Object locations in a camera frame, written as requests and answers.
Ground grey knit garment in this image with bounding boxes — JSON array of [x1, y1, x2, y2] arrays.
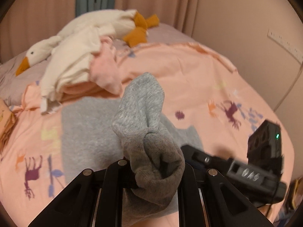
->
[[61, 73, 202, 226]]

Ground orange printed folded clothes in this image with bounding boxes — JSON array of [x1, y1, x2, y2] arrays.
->
[[0, 99, 16, 153]]

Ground peach animal print duvet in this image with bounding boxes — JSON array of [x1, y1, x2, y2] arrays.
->
[[0, 41, 295, 227]]

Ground pink folded garment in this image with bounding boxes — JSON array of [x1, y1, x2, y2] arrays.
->
[[62, 36, 122, 96]]

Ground cream white folded garment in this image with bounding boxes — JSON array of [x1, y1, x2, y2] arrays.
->
[[40, 33, 101, 114]]

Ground white goose plush toy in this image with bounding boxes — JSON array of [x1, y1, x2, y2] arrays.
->
[[15, 9, 160, 76]]

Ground pink curtain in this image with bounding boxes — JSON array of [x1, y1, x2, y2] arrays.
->
[[1, 0, 198, 63]]

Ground black camera box green light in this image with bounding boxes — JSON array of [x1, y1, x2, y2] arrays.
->
[[247, 119, 283, 176]]

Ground white wall power strip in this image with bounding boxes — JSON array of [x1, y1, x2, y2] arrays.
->
[[267, 29, 303, 65]]

